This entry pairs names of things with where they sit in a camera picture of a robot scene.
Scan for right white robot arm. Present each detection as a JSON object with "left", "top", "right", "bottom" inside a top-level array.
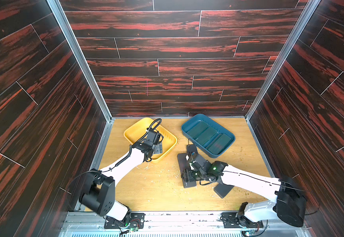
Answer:
[{"left": 178, "top": 153, "right": 306, "bottom": 228}]

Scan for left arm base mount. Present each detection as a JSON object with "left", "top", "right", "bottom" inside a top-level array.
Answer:
[{"left": 104, "top": 212, "right": 145, "bottom": 231}]

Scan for black pencil case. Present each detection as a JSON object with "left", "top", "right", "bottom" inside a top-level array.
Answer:
[
  {"left": 214, "top": 183, "right": 234, "bottom": 198},
  {"left": 177, "top": 153, "right": 197, "bottom": 188},
  {"left": 186, "top": 144, "right": 198, "bottom": 163}
]

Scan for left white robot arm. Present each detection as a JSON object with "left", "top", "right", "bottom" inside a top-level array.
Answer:
[{"left": 79, "top": 130, "right": 164, "bottom": 227}]

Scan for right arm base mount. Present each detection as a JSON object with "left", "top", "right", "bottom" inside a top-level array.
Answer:
[{"left": 220, "top": 202, "right": 264, "bottom": 229}]

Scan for teal plastic storage tray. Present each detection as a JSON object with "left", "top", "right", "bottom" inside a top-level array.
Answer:
[{"left": 181, "top": 114, "right": 236, "bottom": 159}]

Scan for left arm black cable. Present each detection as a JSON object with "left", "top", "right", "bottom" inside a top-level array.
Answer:
[{"left": 68, "top": 118, "right": 163, "bottom": 205}]

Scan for yellow plastic storage tray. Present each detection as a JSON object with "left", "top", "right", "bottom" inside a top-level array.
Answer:
[{"left": 124, "top": 118, "right": 178, "bottom": 163}]

